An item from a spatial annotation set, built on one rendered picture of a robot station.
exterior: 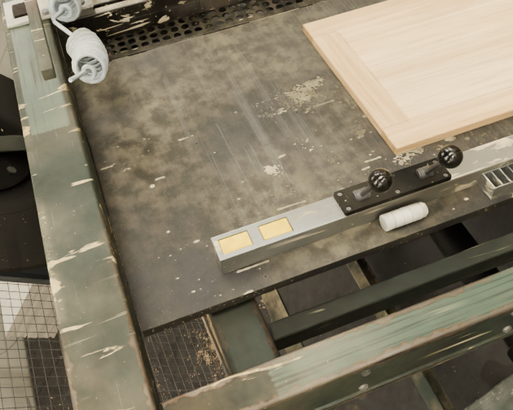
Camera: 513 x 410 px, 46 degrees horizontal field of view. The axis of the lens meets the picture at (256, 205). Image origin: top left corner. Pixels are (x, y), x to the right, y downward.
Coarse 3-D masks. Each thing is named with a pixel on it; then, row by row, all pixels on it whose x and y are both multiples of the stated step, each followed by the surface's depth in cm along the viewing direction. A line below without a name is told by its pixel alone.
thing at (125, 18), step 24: (96, 0) 141; (120, 0) 142; (144, 0) 140; (168, 0) 142; (192, 0) 144; (216, 0) 146; (240, 0) 149; (24, 24) 132; (72, 24) 138; (96, 24) 140; (120, 24) 142; (144, 24) 144
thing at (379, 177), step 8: (376, 168) 91; (384, 168) 91; (376, 176) 89; (384, 176) 89; (368, 184) 91; (376, 184) 89; (384, 184) 89; (352, 192) 102; (360, 192) 100; (368, 192) 97; (376, 192) 91; (360, 200) 100
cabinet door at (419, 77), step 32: (416, 0) 141; (448, 0) 141; (480, 0) 140; (512, 0) 139; (320, 32) 136; (352, 32) 136; (384, 32) 135; (416, 32) 134; (448, 32) 133; (480, 32) 132; (512, 32) 132; (352, 64) 128; (384, 64) 128; (416, 64) 127; (448, 64) 126; (480, 64) 125; (512, 64) 125; (352, 96) 124; (384, 96) 121; (416, 96) 121; (448, 96) 120; (480, 96) 119; (512, 96) 118; (384, 128) 115; (416, 128) 115; (448, 128) 114
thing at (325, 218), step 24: (504, 144) 108; (456, 168) 105; (480, 168) 104; (432, 192) 104; (288, 216) 101; (312, 216) 100; (336, 216) 100; (360, 216) 101; (216, 240) 99; (288, 240) 99; (312, 240) 101; (240, 264) 99
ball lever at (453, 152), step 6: (450, 144) 93; (444, 150) 92; (450, 150) 91; (456, 150) 91; (438, 156) 93; (444, 156) 92; (450, 156) 91; (456, 156) 91; (462, 156) 92; (438, 162) 96; (444, 162) 92; (450, 162) 92; (456, 162) 92; (420, 168) 103; (426, 168) 101; (432, 168) 99; (450, 168) 93; (420, 174) 102; (426, 174) 102; (432, 174) 103
